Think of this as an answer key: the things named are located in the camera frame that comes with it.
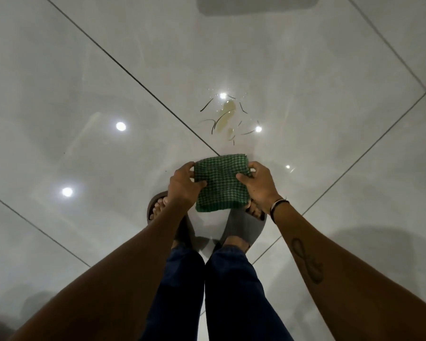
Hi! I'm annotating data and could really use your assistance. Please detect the person's right hand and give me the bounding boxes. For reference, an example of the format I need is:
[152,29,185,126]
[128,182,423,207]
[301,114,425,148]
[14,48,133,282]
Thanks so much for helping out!
[236,161,283,214]

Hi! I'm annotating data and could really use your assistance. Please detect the dark blue trousers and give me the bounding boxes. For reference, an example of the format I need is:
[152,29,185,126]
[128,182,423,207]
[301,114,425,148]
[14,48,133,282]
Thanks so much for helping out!
[139,244,294,341]

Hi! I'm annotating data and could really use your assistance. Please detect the person's left foot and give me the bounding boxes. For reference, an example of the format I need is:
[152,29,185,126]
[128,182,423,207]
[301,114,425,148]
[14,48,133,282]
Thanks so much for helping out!
[150,196,181,250]

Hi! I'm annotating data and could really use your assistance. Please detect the green checked cleaning cloth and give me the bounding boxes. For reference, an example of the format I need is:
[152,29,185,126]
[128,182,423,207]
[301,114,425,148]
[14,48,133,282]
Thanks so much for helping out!
[193,153,253,213]

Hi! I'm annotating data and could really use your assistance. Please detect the person's left forearm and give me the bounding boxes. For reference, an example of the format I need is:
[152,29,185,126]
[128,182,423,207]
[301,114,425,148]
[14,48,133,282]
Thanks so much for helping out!
[7,199,191,341]

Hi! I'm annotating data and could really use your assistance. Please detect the person's left hand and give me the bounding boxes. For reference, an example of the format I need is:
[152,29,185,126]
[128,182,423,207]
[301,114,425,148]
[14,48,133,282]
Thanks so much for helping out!
[167,161,207,211]

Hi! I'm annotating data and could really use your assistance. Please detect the grey slide sandal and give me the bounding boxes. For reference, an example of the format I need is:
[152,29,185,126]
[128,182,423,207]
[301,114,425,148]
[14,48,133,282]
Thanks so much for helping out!
[218,199,267,253]
[146,190,196,250]

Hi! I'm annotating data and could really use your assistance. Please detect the black and white wrist bracelet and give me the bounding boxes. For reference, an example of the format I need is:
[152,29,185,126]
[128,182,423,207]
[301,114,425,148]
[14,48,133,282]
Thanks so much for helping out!
[269,198,290,224]

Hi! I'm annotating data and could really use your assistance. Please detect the yellowish liquid spill with strands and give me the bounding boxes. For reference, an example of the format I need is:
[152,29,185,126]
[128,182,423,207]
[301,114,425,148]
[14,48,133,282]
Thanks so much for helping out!
[198,93,262,146]

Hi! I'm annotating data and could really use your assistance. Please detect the person's right forearm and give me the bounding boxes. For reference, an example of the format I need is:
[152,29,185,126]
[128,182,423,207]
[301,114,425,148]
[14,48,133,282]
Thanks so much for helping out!
[270,202,426,341]

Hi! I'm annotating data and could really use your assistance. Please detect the person's foot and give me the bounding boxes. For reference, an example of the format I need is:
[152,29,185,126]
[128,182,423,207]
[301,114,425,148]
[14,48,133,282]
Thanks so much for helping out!
[221,200,266,253]
[150,196,181,250]

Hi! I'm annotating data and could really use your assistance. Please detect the person's right foot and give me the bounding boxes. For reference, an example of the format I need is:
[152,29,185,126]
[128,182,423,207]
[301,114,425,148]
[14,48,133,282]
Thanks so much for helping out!
[221,200,266,253]

